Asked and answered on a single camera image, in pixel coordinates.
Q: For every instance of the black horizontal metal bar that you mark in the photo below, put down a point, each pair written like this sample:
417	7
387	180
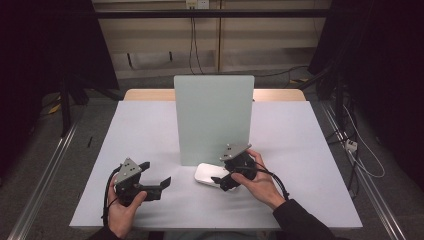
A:
233	13

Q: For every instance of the aluminium floor rail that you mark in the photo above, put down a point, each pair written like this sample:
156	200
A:
370	186
43	180

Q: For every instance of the white board eraser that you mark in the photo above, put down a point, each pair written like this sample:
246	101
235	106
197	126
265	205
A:
206	173

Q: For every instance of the person's left hand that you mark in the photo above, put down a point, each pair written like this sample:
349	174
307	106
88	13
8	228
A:
120	216

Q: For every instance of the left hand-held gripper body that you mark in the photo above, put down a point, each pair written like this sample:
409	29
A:
128	171

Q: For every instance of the pale green glass writing board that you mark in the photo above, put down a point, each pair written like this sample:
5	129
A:
213	110

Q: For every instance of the yellow floor tape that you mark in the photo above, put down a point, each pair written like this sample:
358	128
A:
55	109
300	80

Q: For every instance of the black curtain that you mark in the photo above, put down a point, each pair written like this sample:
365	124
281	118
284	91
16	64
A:
33	50
393	66

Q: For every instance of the white wall socket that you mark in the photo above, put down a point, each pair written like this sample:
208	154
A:
196	4

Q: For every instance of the black metal stand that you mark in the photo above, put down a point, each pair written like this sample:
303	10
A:
339	100
65	113

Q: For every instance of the white power strip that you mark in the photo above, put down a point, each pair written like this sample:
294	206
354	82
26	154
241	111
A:
351	145

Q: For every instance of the white table mat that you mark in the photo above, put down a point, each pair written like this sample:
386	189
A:
283	133

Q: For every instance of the person's right hand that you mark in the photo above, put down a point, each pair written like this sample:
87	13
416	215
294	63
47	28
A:
263	190

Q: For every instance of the small black floor object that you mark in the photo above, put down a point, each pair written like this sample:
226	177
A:
89	142

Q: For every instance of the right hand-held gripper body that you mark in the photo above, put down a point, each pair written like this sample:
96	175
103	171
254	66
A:
240	165

